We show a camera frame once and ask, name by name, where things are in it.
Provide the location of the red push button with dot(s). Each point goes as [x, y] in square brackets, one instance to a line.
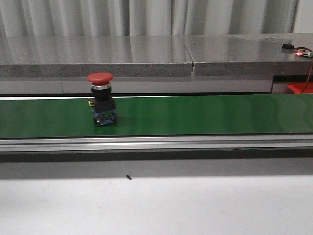
[103, 104]

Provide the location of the grey stone countertop right slab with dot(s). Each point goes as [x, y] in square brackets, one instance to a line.
[261, 54]

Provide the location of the grey stone countertop slab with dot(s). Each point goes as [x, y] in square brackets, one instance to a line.
[79, 56]
[261, 54]

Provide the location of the green conveyor belt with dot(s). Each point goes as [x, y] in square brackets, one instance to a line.
[157, 123]

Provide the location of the red plastic tray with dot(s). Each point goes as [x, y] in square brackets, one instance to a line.
[300, 88]

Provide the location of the grey stone countertop left slab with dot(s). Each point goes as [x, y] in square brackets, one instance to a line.
[79, 56]

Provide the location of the small sensor circuit board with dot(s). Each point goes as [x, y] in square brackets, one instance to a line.
[298, 51]

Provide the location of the white pleated curtain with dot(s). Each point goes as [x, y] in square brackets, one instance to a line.
[153, 17]

